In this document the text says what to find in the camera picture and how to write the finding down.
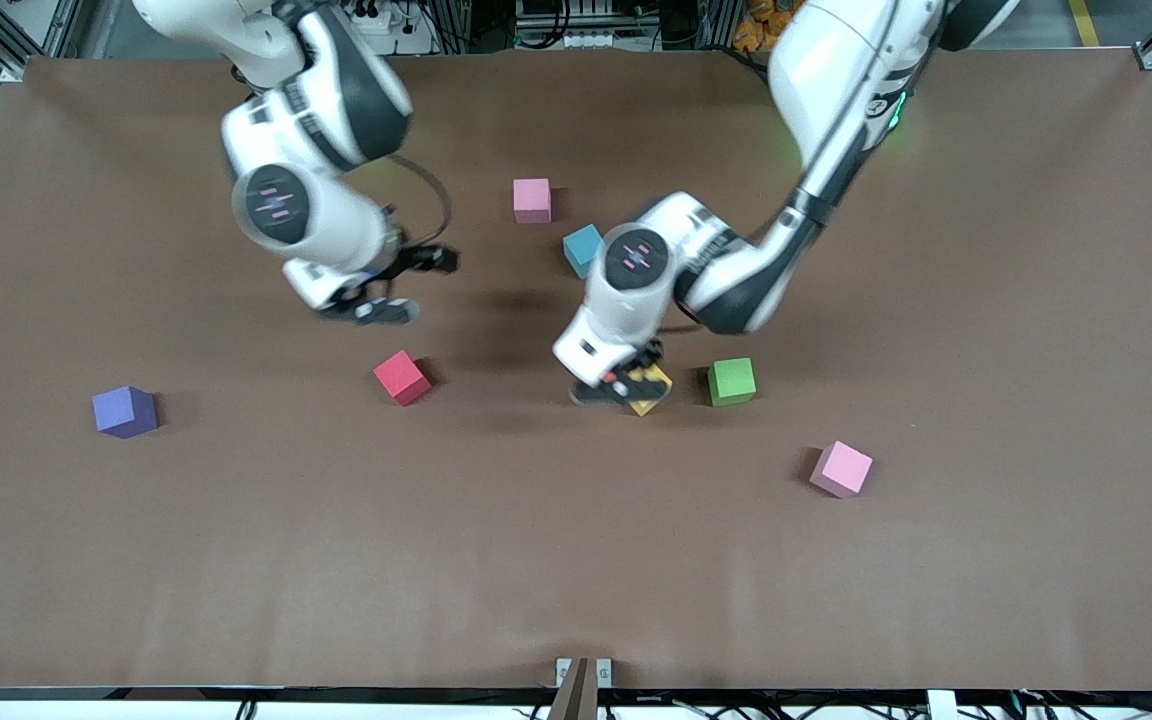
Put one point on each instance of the yellow foam block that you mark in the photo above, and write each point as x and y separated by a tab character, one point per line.
648	405

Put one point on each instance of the green foam block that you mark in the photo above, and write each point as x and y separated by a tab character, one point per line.
732	382

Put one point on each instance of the grey metal bracket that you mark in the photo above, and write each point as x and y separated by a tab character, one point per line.
604	675
563	675

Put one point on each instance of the brown table cover sheet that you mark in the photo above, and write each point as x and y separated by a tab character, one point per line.
236	560

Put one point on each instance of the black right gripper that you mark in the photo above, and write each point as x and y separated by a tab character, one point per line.
413	260

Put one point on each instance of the orange packets pile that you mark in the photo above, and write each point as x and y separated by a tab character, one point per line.
756	30

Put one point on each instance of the blue foam block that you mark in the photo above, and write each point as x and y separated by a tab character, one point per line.
578	252

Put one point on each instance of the pink foam block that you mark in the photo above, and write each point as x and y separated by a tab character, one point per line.
844	470
532	200

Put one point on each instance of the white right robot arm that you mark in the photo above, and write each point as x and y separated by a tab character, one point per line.
336	220

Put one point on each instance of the red foam block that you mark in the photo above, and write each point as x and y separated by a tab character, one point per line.
401	377

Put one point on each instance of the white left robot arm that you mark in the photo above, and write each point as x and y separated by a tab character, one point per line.
836	80

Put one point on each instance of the brown wooden stick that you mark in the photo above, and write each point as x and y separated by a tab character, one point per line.
576	700

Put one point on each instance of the white power strip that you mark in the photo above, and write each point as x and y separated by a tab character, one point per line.
381	18
596	39

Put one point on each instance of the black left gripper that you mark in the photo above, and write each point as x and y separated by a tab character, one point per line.
648	356

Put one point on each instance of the purple foam block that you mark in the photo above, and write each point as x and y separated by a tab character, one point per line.
124	410

